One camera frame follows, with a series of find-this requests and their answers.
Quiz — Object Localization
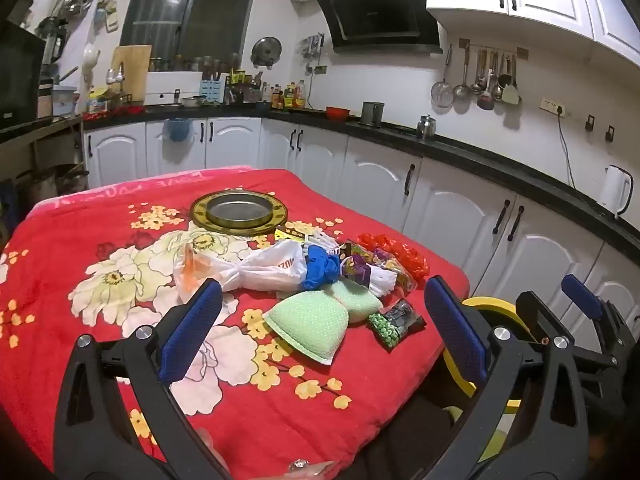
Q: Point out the lime green stool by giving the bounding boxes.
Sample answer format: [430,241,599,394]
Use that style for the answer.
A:
[445,405,512,461]

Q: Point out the red plastic bag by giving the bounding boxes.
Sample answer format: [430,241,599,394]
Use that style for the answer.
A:
[357,232,432,281]

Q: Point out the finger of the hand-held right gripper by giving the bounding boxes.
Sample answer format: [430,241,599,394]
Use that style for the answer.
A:
[516,290,569,349]
[561,274,636,356]

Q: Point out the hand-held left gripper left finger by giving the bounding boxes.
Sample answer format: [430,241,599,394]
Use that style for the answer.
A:
[52,279,224,480]

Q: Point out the row of hanging kitchen utensils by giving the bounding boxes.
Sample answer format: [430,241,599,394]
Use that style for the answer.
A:
[431,39,530,111]

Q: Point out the white plastic bag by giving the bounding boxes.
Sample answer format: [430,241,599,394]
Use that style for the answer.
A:
[172,239,308,295]

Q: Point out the gold rimmed metal tray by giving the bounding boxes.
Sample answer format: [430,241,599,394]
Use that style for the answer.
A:
[190,190,289,234]

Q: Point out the metal faucet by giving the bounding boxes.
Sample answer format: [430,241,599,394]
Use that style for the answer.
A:
[105,61,126,96]

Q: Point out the black power cable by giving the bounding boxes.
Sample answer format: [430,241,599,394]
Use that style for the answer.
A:
[556,110,608,206]

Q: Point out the wooden cutting board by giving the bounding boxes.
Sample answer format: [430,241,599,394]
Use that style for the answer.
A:
[111,45,152,106]

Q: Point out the black microwave oven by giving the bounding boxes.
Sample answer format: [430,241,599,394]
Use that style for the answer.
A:
[0,22,48,128]

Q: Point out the white electric kettle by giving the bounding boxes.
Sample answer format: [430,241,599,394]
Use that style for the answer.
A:
[598,164,635,220]

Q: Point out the glass pot lid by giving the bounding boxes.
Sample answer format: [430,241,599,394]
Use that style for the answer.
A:
[250,36,283,68]

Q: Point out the black range hood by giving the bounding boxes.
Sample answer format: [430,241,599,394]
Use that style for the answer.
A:
[311,0,445,55]

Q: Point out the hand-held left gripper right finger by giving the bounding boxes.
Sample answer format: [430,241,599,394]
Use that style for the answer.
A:
[424,275,591,480]

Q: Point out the black snack packet green peas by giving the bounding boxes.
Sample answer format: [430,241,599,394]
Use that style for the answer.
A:
[367,299,427,350]

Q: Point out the wooden shelf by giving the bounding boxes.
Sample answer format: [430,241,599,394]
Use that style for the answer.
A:
[0,115,86,196]

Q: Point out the blue glove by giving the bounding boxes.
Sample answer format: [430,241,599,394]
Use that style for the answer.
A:
[301,245,342,291]

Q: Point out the blue hanging basin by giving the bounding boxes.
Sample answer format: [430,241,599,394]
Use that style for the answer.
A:
[166,117,191,142]

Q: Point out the white base cabinets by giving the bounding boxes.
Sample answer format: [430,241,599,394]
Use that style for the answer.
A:
[82,115,640,361]

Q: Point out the purple snack packet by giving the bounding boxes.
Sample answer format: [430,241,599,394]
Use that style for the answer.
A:
[345,252,383,286]

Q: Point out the green bubble wrap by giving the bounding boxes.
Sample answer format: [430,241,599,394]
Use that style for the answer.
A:
[262,279,385,365]

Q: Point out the red floral blanket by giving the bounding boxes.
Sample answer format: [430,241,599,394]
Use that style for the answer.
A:
[0,165,471,473]

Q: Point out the group of oil bottles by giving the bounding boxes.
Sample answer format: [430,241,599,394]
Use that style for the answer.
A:
[270,80,307,111]

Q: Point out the blender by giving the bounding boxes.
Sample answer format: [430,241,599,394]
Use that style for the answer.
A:
[37,16,68,78]

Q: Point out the yellow rimmed trash bin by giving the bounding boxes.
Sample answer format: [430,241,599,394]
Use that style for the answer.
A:
[442,296,531,413]

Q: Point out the dark window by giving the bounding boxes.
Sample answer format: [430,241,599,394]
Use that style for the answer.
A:
[120,0,263,68]

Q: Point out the black kitchen countertop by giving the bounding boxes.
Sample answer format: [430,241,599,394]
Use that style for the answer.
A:
[82,102,640,251]

